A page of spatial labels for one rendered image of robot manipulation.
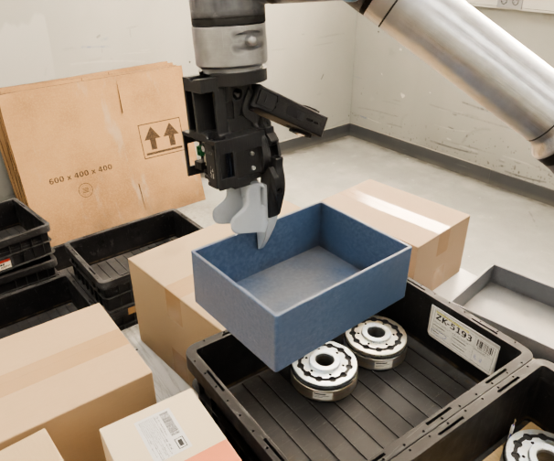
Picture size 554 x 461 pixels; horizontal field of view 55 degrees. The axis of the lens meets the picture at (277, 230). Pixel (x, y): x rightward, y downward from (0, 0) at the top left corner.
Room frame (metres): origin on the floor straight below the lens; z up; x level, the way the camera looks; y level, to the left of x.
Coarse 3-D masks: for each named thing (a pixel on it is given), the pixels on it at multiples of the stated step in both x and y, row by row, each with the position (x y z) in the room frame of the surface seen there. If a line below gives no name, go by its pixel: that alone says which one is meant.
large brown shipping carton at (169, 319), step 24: (192, 240) 0.94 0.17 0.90; (216, 240) 0.94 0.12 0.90; (144, 264) 0.84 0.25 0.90; (168, 264) 0.85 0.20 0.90; (144, 288) 0.83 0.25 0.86; (168, 288) 0.77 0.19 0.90; (192, 288) 0.77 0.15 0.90; (144, 312) 0.84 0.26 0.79; (168, 312) 0.77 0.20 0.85; (192, 312) 0.71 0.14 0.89; (144, 336) 0.85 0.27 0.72; (168, 336) 0.78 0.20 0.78; (192, 336) 0.72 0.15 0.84; (168, 360) 0.79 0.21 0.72
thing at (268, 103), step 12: (252, 84) 0.57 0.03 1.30; (252, 96) 0.56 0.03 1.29; (264, 96) 0.56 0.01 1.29; (276, 96) 0.57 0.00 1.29; (252, 108) 0.57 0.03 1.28; (264, 108) 0.56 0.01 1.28; (276, 108) 0.57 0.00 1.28; (288, 108) 0.58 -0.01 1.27; (300, 108) 0.59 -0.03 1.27; (312, 108) 0.61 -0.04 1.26; (276, 120) 0.59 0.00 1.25; (288, 120) 0.58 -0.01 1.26; (300, 120) 0.59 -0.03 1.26; (312, 120) 0.60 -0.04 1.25; (324, 120) 0.61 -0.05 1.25; (300, 132) 0.60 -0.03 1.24; (312, 132) 0.60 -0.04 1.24
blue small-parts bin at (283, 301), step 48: (240, 240) 0.55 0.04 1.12; (288, 240) 0.59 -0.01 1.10; (336, 240) 0.60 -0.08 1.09; (384, 240) 0.54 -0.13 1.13; (240, 288) 0.43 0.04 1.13; (288, 288) 0.53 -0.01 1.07; (336, 288) 0.44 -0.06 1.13; (384, 288) 0.49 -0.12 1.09; (240, 336) 0.44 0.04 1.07; (288, 336) 0.40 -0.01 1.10; (336, 336) 0.45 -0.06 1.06
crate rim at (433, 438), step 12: (540, 360) 0.55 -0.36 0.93; (516, 372) 0.53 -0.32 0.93; (528, 372) 0.53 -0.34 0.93; (552, 372) 0.53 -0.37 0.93; (504, 384) 0.51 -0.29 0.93; (516, 384) 0.51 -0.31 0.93; (492, 396) 0.49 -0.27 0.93; (468, 408) 0.47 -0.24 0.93; (480, 408) 0.47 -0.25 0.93; (456, 420) 0.45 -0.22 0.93; (468, 420) 0.45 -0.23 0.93; (432, 432) 0.43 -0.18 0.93; (444, 432) 0.45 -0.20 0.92; (420, 444) 0.42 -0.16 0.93; (432, 444) 0.42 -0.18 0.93; (396, 456) 0.40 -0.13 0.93; (408, 456) 0.40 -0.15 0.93; (420, 456) 0.40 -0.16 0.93
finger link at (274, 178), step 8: (272, 152) 0.56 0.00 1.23; (272, 160) 0.54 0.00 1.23; (280, 160) 0.54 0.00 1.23; (272, 168) 0.54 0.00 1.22; (280, 168) 0.54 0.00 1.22; (264, 176) 0.54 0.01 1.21; (272, 176) 0.53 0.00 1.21; (280, 176) 0.54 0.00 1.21; (272, 184) 0.53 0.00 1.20; (280, 184) 0.54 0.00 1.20; (272, 192) 0.54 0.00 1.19; (280, 192) 0.54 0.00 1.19; (272, 200) 0.54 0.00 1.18; (280, 200) 0.54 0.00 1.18; (272, 208) 0.54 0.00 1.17; (280, 208) 0.54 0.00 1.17; (272, 216) 0.54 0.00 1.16
